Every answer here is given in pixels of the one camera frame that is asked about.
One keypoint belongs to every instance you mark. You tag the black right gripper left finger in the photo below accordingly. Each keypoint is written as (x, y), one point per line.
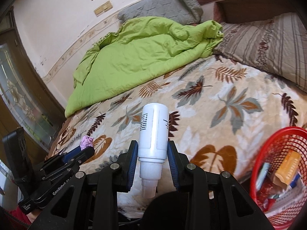
(117, 177)

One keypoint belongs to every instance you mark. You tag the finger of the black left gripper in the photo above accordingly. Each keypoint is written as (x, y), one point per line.
(54, 167)
(67, 156)

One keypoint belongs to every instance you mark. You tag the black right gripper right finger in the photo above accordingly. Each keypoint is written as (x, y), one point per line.
(191, 182)

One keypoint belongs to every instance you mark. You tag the purple paper ball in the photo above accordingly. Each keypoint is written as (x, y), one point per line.
(87, 141)

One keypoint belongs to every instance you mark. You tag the white spray bottle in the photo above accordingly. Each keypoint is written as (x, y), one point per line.
(152, 146)

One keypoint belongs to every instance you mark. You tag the red plastic basket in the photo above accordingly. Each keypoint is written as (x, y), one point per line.
(274, 151)

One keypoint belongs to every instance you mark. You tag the red snack wrapper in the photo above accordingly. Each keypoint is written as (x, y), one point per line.
(265, 195)

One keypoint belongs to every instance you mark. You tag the wooden glass door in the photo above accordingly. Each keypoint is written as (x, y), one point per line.
(25, 100)

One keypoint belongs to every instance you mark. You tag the leaf pattern fleece blanket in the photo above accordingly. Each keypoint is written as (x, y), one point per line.
(220, 114)

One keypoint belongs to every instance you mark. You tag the white tube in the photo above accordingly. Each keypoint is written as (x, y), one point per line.
(262, 175)

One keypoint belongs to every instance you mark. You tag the orange medicine box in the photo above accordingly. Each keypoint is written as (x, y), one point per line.
(287, 170)

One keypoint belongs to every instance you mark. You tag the white blue medicine box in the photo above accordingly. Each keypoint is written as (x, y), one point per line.
(292, 195)

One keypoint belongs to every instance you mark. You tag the green quilt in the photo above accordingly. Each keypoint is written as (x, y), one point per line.
(142, 49)

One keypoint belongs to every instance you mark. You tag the striped brown pillow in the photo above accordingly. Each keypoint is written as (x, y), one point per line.
(276, 46)

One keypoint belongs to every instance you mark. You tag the grey quilted pillow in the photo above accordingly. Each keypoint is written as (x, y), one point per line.
(185, 12)

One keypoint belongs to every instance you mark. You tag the brown padded headboard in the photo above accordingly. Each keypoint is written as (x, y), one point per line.
(241, 11)

